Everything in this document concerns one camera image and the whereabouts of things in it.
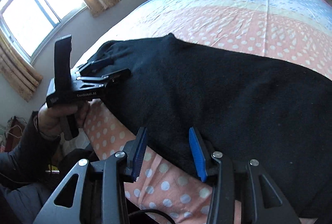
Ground person's left hand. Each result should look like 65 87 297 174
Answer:
38 102 89 138

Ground side window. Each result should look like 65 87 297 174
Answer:
1 0 86 62

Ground dark sleeved left forearm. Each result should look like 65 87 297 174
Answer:
1 111 60 189

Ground black pants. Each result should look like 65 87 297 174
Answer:
91 34 331 223

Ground pink blue polka-dot bedspread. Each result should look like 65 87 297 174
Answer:
80 0 331 223

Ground lower beige side curtain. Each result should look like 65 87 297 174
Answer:
1 31 43 102

